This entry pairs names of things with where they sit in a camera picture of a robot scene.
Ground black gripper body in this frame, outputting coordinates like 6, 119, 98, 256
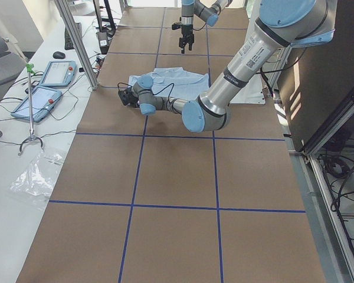
179, 24, 194, 54
126, 88, 139, 108

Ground light blue button-up shirt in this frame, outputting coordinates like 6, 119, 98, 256
127, 67, 210, 103

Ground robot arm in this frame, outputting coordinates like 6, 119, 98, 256
119, 0, 337, 133
172, 0, 232, 54

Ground upper teach pendant tablet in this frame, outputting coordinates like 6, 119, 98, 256
39, 61, 77, 88

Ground teach pendant tablet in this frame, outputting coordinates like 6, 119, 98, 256
11, 86, 62, 123
39, 61, 77, 88

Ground black keyboard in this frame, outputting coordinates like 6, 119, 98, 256
64, 22, 83, 51

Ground black computer mouse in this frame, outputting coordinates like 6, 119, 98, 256
53, 51, 65, 59

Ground lower teach pendant tablet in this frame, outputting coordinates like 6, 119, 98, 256
11, 86, 62, 123

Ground reacher grabber tool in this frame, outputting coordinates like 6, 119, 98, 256
18, 63, 44, 156

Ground clear plastic bag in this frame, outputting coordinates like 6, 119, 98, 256
8, 147, 67, 210

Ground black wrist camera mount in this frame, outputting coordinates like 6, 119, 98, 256
118, 90, 130, 106
171, 22, 182, 30

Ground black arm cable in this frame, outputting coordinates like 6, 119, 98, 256
117, 82, 175, 103

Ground grey aluminium frame post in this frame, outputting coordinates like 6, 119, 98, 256
54, 0, 99, 90

